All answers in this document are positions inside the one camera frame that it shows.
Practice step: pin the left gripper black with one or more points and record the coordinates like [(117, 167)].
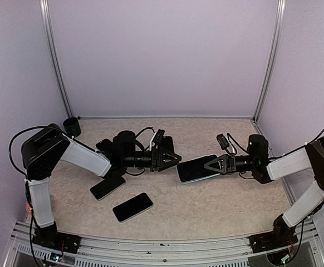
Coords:
[(158, 159)]

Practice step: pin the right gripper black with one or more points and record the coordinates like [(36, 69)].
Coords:
[(228, 164)]

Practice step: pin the black phone teal edge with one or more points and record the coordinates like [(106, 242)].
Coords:
[(195, 169)]

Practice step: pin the light blue phone case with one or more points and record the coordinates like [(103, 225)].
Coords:
[(195, 180)]

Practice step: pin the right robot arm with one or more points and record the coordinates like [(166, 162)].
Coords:
[(306, 161)]

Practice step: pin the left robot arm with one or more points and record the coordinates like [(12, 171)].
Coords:
[(51, 147)]

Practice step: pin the black phone case middle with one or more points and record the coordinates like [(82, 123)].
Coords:
[(167, 144)]

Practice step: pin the black phone case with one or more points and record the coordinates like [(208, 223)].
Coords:
[(167, 144), (105, 146)]

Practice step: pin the black phone case left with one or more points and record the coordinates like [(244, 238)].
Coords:
[(105, 146)]

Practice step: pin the black phone upper left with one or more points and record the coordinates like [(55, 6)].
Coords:
[(105, 187)]

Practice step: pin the black phone lower middle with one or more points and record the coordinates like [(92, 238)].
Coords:
[(132, 207)]

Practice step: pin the dark green mug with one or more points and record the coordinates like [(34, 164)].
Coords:
[(72, 127)]

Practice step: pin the red patterned round coaster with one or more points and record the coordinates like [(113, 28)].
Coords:
[(28, 208)]

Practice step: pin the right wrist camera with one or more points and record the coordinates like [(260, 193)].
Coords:
[(225, 144)]

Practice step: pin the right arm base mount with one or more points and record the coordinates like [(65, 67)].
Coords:
[(281, 235)]

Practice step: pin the right aluminium frame post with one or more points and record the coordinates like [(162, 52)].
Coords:
[(281, 7)]

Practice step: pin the aluminium frame post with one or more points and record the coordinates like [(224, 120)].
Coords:
[(45, 13), (281, 7)]

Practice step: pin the front aluminium rail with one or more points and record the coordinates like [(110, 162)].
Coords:
[(96, 250)]

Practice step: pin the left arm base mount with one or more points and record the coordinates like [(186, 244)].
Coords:
[(49, 237)]

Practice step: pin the left aluminium frame post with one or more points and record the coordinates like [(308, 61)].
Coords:
[(45, 13)]

